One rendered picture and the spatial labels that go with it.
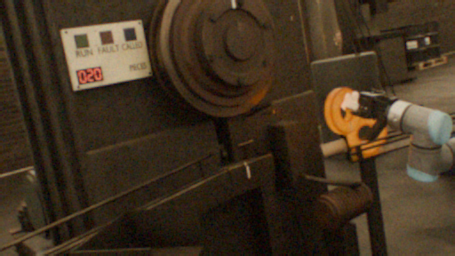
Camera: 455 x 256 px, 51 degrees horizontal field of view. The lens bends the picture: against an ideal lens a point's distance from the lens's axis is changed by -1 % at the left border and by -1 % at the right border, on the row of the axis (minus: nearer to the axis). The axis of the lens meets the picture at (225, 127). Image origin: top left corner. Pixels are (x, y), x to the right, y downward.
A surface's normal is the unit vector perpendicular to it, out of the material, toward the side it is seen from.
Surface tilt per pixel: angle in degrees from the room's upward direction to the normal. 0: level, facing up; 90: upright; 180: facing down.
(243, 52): 90
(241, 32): 90
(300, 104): 90
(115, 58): 90
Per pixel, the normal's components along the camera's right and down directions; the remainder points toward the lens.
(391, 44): 0.51, 0.04
